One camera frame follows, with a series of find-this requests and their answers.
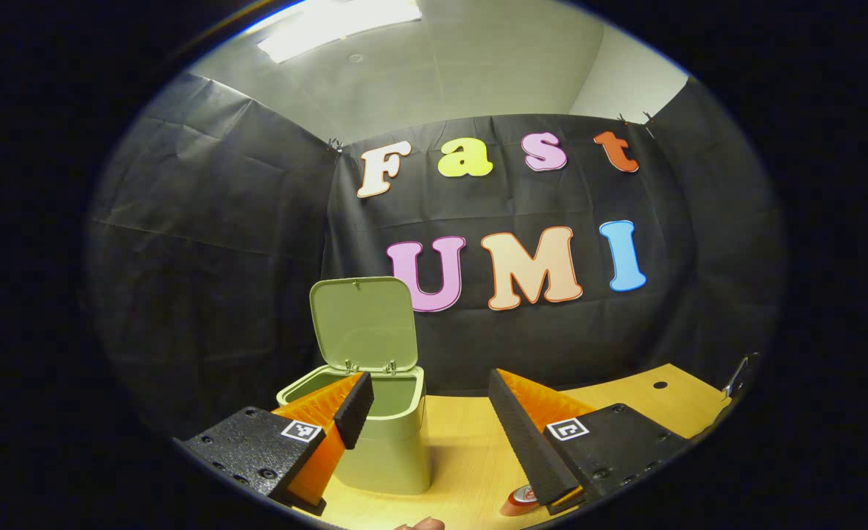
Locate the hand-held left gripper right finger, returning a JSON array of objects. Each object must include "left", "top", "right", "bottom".
[{"left": 487, "top": 368, "right": 694, "bottom": 516}]

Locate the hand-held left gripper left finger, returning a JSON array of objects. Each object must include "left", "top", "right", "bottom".
[{"left": 172, "top": 370, "right": 375, "bottom": 516}]

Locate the red pop can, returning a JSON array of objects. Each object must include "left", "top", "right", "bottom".
[{"left": 500, "top": 484, "right": 539, "bottom": 517}]

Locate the wooden desktop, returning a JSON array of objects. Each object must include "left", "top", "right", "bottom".
[{"left": 290, "top": 362, "right": 733, "bottom": 530}]

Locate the ceiling light panel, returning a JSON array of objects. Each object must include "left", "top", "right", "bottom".
[{"left": 257, "top": 0, "right": 423, "bottom": 64}]

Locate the light green desktop garbage bin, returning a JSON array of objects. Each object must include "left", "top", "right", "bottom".
[{"left": 277, "top": 277, "right": 431, "bottom": 496}]

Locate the black backdrop cloth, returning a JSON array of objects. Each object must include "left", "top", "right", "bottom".
[{"left": 84, "top": 70, "right": 784, "bottom": 442}]

